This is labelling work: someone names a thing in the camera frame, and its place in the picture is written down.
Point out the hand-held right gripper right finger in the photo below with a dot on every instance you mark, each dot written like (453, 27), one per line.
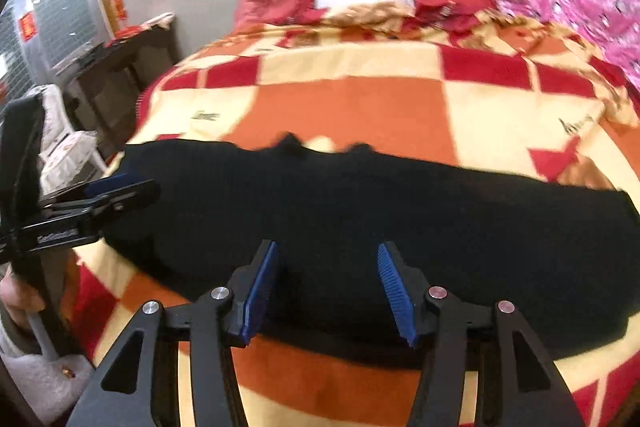
(395, 292)

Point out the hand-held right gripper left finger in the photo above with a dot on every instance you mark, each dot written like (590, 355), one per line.
(260, 287)

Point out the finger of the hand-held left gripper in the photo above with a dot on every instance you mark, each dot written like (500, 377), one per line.
(130, 199)
(107, 185)

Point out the black pants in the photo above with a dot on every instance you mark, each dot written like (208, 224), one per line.
(350, 227)

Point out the person's left forearm white sleeve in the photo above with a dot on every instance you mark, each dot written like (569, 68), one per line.
(37, 382)

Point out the person's left hand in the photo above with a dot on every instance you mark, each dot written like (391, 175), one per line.
(17, 299)

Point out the white cardboard box red print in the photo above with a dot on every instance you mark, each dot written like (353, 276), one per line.
(67, 159)

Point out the white plastic chair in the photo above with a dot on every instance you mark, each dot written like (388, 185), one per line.
(50, 117)

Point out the dark wooden table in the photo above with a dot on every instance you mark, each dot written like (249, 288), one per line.
(125, 67)

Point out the red paper square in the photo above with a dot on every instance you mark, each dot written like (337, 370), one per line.
(27, 27)

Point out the window with grid pane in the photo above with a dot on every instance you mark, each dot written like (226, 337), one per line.
(50, 17)

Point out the red paper decoration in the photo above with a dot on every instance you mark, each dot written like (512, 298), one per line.
(119, 5)

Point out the orange red checked blanket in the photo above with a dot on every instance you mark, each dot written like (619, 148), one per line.
(350, 107)

